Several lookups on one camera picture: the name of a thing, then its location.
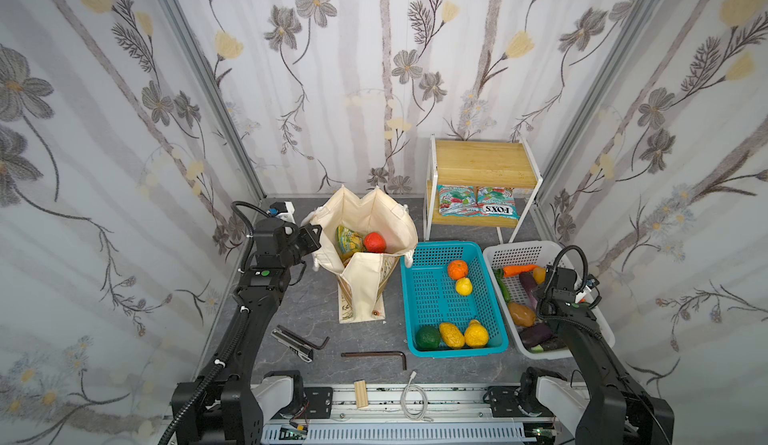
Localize brown potato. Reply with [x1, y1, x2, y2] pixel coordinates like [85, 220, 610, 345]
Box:
[507, 302, 536, 328]

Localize cherry mint candy bag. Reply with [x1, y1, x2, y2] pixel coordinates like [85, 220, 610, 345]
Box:
[437, 185, 480, 217]

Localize green lemon candy bag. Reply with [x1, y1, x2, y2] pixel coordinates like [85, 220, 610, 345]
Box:
[336, 225, 365, 261]

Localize large yellow citrus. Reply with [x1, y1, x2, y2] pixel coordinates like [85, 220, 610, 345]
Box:
[464, 319, 490, 349]

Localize small yellow lemon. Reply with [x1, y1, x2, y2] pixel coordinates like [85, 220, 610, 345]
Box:
[455, 277, 473, 296]

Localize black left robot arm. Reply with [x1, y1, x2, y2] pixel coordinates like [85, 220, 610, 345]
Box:
[159, 218, 322, 444]

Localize Fox's mint blossom candy bag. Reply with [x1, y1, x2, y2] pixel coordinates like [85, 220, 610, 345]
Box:
[477, 187, 519, 220]

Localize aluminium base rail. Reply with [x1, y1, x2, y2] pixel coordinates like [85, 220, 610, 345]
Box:
[251, 376, 575, 444]

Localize white wooden shelf rack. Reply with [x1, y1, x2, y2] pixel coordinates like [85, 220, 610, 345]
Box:
[423, 136, 543, 243]

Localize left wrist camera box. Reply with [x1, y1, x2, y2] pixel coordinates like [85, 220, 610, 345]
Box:
[267, 201, 296, 224]

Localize black metal clamp tool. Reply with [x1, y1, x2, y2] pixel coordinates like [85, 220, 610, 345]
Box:
[270, 325, 330, 363]

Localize floral canvas tote bag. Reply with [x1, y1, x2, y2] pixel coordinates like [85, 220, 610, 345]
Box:
[303, 187, 418, 324]

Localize small wooden block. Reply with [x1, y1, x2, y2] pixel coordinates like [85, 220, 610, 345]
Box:
[353, 380, 369, 409]

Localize yellow potato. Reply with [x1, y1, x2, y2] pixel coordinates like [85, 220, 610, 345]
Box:
[531, 267, 547, 285]

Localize orange tangerine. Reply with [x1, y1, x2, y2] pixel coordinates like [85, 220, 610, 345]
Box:
[446, 260, 469, 281]

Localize teal plastic basket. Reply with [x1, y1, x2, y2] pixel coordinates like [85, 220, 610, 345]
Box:
[401, 241, 509, 358]

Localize large black allen key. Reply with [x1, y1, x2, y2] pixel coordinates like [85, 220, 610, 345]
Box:
[340, 350, 408, 371]

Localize long purple eggplant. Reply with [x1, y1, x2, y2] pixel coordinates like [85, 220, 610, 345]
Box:
[519, 272, 539, 309]

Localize green avocado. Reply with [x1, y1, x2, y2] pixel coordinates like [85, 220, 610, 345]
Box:
[415, 325, 442, 351]

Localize red tomato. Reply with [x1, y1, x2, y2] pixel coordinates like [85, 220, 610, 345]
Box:
[363, 232, 387, 253]

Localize white coiled cable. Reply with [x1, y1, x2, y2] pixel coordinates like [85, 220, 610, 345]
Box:
[399, 370, 434, 423]

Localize white plastic basket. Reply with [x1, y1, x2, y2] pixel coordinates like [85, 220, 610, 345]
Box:
[483, 241, 616, 360]

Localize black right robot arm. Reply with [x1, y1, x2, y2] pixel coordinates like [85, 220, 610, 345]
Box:
[536, 265, 674, 444]

